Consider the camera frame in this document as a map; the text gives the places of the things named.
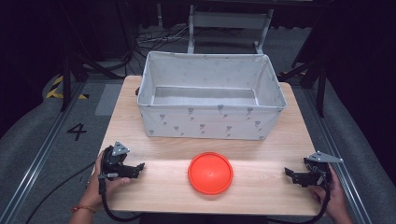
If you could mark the metal floor rail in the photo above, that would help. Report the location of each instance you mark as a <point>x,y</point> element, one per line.
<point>37,161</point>
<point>342,149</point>

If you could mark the yellow black hazard tape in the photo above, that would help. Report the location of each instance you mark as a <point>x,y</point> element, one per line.
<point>53,90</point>

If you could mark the grey metal frame stand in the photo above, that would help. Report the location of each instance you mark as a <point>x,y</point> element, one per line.
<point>229,19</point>

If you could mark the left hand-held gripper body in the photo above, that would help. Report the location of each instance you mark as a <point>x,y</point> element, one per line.
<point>113,161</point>

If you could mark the black tripod stand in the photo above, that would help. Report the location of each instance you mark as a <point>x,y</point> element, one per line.
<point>320,84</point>
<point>67,81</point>

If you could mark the white printed fabric storage box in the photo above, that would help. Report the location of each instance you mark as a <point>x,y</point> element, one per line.
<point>202,124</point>

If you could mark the person's left hand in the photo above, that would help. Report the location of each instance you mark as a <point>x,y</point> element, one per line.
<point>93,189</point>

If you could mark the person's right hand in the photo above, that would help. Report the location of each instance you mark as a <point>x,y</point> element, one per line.
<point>334,196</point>

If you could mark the orange round plastic plate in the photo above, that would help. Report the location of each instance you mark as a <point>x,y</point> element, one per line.
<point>210,173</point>

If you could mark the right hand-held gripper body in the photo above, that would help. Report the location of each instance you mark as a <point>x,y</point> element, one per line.
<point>317,169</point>

